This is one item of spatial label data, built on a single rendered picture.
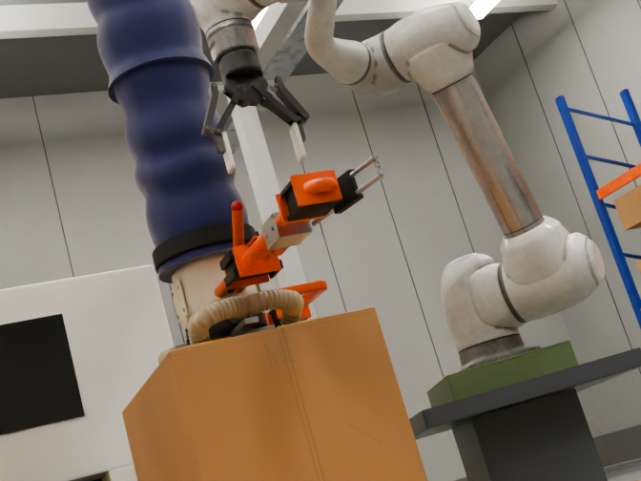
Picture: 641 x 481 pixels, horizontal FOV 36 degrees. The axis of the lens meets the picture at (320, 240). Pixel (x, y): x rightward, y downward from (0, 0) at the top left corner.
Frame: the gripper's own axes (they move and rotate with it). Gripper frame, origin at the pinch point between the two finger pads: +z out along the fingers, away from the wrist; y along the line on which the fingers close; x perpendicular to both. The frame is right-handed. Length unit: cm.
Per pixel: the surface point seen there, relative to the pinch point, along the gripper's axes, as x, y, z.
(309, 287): -45, -20, 14
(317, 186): 23.9, 2.9, 14.6
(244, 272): -12.5, 5.2, 16.3
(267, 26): -296, -142, -192
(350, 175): 21.3, -4.4, 12.7
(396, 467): -11, -12, 57
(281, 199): 14.9, 5.4, 12.8
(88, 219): -968, -148, -329
